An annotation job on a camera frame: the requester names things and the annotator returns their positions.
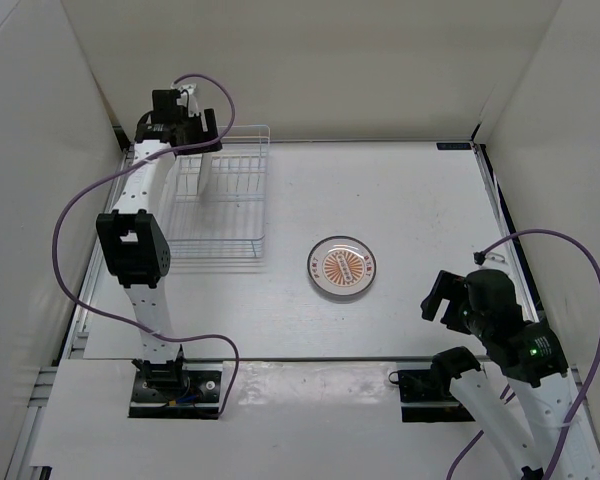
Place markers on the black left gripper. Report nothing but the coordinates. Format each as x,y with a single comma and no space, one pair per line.
197,121

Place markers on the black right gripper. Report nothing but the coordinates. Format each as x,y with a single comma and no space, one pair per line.
450,287

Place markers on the white plate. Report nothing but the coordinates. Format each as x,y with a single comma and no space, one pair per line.
341,268
205,169

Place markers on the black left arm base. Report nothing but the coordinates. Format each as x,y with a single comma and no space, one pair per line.
197,397

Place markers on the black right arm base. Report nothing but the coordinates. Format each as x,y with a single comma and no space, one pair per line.
422,401

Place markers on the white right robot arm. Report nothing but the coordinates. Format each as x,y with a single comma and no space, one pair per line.
553,445

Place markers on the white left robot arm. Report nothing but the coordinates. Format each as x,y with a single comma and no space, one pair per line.
136,251

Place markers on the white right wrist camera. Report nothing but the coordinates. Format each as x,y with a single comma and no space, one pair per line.
481,257

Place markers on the white wire dish rack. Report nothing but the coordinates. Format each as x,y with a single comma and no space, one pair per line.
228,221

